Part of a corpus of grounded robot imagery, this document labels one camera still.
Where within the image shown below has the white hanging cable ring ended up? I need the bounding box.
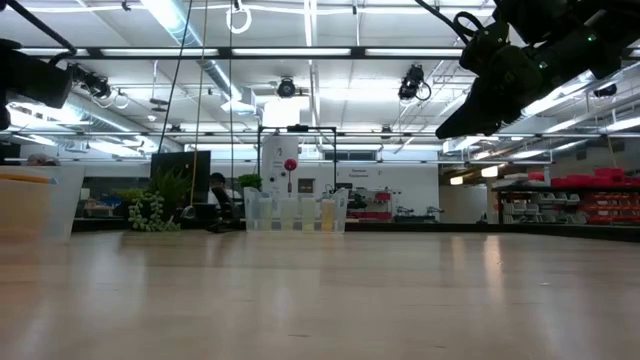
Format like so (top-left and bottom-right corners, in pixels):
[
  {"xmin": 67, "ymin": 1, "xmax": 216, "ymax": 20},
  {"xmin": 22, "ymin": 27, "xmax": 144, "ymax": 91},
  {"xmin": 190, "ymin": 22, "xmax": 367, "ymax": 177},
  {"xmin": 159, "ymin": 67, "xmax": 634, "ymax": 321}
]
[{"xmin": 225, "ymin": 0, "xmax": 253, "ymax": 35}]

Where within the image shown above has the person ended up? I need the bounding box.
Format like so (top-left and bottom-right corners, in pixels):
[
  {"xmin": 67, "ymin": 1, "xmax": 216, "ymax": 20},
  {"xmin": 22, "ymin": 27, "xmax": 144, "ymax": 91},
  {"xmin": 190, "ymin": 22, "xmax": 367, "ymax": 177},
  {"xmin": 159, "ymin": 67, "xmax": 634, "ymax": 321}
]
[{"xmin": 209, "ymin": 172, "xmax": 244, "ymax": 221}]

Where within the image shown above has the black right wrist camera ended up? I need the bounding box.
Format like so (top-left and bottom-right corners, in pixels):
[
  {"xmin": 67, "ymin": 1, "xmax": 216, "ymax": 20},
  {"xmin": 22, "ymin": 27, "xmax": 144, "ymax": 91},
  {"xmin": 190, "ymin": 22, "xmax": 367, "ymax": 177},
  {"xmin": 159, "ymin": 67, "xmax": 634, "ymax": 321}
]
[{"xmin": 458, "ymin": 12, "xmax": 509, "ymax": 74}]

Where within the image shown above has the black background chair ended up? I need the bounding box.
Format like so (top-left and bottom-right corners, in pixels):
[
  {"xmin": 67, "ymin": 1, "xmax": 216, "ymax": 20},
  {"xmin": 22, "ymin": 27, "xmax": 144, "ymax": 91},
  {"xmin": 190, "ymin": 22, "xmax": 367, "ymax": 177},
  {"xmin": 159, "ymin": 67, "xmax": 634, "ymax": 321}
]
[{"xmin": 208, "ymin": 185, "xmax": 242, "ymax": 234}]

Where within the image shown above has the black monitor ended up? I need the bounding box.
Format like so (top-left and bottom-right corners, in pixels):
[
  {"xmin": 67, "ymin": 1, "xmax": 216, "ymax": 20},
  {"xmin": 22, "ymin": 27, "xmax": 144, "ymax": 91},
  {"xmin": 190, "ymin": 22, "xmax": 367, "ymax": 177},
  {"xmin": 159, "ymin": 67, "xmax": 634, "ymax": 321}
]
[{"xmin": 150, "ymin": 150, "xmax": 212, "ymax": 205}]

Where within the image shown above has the white cabinet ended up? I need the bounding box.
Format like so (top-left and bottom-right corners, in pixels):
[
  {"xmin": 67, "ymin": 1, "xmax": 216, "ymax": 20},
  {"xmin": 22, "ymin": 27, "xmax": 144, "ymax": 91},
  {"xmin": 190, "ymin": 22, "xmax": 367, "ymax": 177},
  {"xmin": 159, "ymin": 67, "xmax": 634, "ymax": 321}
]
[{"xmin": 260, "ymin": 135, "xmax": 300, "ymax": 197}]

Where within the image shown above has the black overhead frame beam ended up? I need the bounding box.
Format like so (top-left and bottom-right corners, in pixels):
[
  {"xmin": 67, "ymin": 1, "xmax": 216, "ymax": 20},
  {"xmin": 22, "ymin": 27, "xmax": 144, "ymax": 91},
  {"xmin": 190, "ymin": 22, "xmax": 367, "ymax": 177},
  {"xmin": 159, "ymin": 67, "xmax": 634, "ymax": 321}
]
[{"xmin": 17, "ymin": 46, "xmax": 466, "ymax": 61}]

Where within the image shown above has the black ceiling-mounted camera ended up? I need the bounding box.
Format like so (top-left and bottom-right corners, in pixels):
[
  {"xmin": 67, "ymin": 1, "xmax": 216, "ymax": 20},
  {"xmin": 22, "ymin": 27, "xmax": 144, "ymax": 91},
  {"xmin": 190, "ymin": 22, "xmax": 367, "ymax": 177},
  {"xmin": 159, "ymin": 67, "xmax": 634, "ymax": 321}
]
[
  {"xmin": 69, "ymin": 62, "xmax": 114, "ymax": 100},
  {"xmin": 398, "ymin": 63, "xmax": 433, "ymax": 104}
]

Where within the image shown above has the green potted succulent plant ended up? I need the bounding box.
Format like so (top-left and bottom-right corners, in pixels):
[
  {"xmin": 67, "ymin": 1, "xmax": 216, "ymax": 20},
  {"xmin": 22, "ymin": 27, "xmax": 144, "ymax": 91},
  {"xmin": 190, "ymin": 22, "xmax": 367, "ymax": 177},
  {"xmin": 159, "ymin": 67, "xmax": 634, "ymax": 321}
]
[{"xmin": 124, "ymin": 167, "xmax": 194, "ymax": 233}]

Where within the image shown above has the shelf with red bins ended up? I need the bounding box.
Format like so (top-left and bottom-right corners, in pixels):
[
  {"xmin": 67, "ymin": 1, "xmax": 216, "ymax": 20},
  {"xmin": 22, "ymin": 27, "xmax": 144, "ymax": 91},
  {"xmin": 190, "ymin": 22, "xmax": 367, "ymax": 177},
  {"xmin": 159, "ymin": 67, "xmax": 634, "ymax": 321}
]
[{"xmin": 492, "ymin": 167, "xmax": 640, "ymax": 226}]

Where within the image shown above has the black overhead rig camera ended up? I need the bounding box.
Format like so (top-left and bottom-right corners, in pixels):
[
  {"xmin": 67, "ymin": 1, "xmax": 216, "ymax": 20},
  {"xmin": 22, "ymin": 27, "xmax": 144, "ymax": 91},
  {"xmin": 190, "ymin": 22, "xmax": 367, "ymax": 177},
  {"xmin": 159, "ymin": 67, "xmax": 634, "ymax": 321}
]
[{"xmin": 276, "ymin": 76, "xmax": 298, "ymax": 100}]

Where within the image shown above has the green background plant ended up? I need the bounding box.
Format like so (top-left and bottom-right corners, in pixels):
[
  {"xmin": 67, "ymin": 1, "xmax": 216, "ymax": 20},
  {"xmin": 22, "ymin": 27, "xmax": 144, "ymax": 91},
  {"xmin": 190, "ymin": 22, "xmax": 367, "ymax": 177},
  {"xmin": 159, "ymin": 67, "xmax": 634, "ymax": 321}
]
[{"xmin": 236, "ymin": 172, "xmax": 263, "ymax": 190}]

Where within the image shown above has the black right camera cable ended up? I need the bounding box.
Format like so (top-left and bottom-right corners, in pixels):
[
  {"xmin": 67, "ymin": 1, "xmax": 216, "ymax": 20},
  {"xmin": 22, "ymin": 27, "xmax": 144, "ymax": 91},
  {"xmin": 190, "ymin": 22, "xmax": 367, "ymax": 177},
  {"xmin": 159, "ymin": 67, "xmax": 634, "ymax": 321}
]
[{"xmin": 413, "ymin": 0, "xmax": 485, "ymax": 40}]

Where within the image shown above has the red tool cabinet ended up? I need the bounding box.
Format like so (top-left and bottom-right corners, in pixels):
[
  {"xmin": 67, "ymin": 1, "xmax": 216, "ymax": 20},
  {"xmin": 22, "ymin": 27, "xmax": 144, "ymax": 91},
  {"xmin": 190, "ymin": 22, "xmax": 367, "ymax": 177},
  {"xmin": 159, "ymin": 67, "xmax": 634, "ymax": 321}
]
[{"xmin": 349, "ymin": 189, "xmax": 401, "ymax": 222}]

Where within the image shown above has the orange pill bottle back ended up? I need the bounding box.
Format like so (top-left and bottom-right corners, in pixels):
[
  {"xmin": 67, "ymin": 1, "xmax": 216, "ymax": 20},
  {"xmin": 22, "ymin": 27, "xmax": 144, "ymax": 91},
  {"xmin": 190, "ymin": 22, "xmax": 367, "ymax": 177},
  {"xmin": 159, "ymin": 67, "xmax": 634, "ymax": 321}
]
[{"xmin": 320, "ymin": 198, "xmax": 337, "ymax": 233}]

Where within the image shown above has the clear plastic bin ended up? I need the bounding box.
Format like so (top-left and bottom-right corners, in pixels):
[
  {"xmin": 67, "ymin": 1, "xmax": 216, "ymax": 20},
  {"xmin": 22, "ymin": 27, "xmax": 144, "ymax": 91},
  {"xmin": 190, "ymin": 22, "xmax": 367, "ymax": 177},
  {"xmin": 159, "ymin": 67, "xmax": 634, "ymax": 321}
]
[
  {"xmin": 243, "ymin": 187, "xmax": 350, "ymax": 234},
  {"xmin": 0, "ymin": 164, "xmax": 87, "ymax": 245}
]

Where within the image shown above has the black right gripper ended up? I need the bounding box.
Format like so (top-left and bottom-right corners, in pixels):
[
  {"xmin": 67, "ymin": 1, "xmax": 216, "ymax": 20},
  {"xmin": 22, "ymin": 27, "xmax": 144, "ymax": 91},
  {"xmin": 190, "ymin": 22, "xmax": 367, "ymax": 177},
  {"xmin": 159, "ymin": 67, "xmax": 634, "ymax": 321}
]
[{"xmin": 435, "ymin": 47, "xmax": 551, "ymax": 140}]

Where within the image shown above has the black hanging cable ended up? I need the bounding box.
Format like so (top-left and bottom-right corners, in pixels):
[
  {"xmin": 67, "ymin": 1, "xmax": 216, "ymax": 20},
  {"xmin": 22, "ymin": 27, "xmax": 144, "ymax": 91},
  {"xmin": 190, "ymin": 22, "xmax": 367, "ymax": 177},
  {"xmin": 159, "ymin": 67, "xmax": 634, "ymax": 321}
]
[{"xmin": 157, "ymin": 0, "xmax": 195, "ymax": 154}]

